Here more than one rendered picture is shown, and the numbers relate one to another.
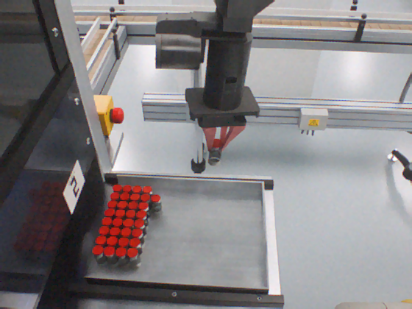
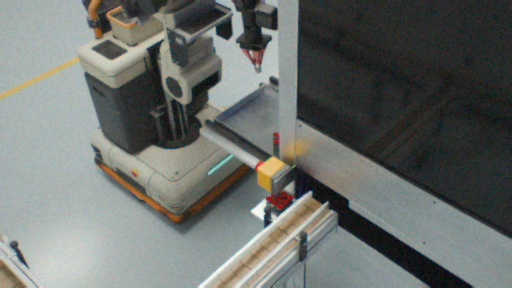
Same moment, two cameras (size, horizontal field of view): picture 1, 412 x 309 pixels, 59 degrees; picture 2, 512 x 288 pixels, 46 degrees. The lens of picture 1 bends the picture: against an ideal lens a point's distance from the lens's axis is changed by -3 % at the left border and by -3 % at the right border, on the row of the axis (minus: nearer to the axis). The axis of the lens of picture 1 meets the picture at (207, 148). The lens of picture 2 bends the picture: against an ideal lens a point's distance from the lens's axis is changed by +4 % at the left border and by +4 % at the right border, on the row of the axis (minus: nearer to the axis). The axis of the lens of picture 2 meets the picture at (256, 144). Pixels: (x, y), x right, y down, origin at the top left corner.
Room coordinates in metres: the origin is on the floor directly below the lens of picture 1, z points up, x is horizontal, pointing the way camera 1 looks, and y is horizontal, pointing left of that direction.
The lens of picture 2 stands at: (1.62, 1.04, 2.26)
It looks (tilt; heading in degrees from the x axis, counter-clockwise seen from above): 43 degrees down; 223
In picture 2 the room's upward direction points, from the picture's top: 3 degrees counter-clockwise
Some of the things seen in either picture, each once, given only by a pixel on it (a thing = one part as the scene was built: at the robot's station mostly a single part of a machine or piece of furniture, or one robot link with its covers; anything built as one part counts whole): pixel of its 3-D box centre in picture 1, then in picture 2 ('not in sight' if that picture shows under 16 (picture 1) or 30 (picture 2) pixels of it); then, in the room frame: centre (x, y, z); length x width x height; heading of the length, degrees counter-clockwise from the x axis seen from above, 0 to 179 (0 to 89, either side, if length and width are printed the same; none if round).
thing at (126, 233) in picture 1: (131, 224); not in sight; (0.46, 0.16, 0.90); 0.18 x 0.02 x 0.05; 176
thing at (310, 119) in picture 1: (313, 119); not in sight; (1.31, -0.47, 0.50); 0.12 x 0.05 x 0.09; 87
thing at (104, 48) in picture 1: (83, 76); (240, 278); (1.01, 0.39, 0.92); 0.69 x 0.16 x 0.16; 177
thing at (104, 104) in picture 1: (97, 115); (273, 175); (0.71, 0.27, 1.00); 0.08 x 0.07 x 0.07; 87
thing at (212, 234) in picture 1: (183, 229); (273, 124); (0.45, 0.05, 0.90); 0.34 x 0.26 x 0.04; 86
